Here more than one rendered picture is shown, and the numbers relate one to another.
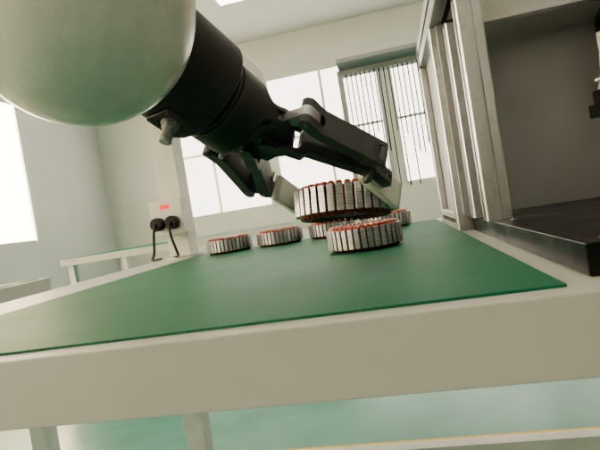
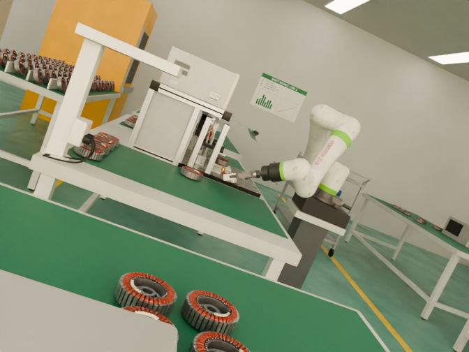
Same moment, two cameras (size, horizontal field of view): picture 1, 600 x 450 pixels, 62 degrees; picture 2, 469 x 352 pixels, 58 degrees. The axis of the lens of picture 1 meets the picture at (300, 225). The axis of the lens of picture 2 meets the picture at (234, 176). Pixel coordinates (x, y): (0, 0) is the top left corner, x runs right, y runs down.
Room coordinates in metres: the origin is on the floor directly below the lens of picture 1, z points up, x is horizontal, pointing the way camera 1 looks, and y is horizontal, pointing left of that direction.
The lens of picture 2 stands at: (1.30, 1.92, 1.16)
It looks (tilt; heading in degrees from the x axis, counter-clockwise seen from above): 9 degrees down; 249
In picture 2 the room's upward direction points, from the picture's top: 23 degrees clockwise
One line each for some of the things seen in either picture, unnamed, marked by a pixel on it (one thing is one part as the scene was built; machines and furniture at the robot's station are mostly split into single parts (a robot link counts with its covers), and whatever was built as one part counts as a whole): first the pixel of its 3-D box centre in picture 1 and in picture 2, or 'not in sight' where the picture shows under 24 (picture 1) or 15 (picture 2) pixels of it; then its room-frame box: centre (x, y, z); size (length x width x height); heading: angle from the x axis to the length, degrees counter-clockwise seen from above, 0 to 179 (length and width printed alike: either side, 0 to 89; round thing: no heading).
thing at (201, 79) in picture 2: not in sight; (198, 79); (0.79, -0.61, 1.22); 0.44 x 0.39 x 0.20; 79
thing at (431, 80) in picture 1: (445, 138); (163, 128); (0.93, -0.29, 0.91); 0.28 x 0.03 x 0.32; 169
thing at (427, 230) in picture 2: not in sight; (418, 255); (-2.75, -1.96, 0.38); 2.20 x 0.90 x 0.75; 79
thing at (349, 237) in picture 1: (364, 235); (191, 173); (0.75, -0.09, 0.77); 0.11 x 0.11 x 0.04
